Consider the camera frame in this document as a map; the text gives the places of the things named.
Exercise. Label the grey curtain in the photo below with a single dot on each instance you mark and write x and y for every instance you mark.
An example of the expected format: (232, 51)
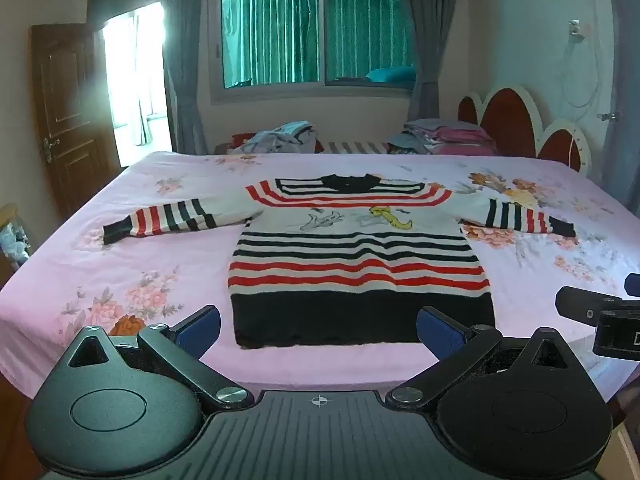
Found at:
(430, 35)
(185, 85)

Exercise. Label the grey clothes pile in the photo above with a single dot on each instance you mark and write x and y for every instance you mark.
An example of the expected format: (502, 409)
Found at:
(280, 137)

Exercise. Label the striped knit sweater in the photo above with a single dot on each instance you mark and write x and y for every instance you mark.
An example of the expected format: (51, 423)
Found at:
(360, 270)

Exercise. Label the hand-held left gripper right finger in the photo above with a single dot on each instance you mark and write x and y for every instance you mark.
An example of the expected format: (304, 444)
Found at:
(440, 335)

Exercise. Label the striped cloth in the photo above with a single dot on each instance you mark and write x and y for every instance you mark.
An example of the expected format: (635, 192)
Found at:
(355, 147)

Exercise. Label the bright balcony doorway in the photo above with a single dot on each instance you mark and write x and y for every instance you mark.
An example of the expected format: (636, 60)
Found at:
(132, 80)

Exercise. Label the teal pillow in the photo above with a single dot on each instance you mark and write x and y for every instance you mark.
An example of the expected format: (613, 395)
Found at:
(392, 75)

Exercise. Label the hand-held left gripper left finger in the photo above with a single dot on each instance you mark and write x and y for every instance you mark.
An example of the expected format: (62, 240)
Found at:
(200, 332)

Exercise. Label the red and white headboard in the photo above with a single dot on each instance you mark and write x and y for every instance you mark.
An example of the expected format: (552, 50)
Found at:
(510, 120)

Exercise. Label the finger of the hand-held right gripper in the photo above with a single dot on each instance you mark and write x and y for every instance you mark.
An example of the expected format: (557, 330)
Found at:
(634, 285)
(580, 302)

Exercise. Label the pink floral bed sheet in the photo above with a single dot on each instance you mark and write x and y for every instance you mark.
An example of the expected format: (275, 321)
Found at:
(150, 260)

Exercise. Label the metal wall hook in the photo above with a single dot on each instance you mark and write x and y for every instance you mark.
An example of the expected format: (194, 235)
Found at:
(609, 116)

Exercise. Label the brown wooden door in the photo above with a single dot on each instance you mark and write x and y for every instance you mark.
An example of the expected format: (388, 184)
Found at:
(65, 110)

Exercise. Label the green glass window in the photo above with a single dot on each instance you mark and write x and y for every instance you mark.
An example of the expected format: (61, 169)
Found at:
(280, 40)

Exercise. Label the white wall socket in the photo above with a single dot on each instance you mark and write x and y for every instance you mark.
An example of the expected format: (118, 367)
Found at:
(576, 30)

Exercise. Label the stack of folded clothes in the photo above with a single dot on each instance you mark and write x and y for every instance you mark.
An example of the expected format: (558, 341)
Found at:
(445, 137)

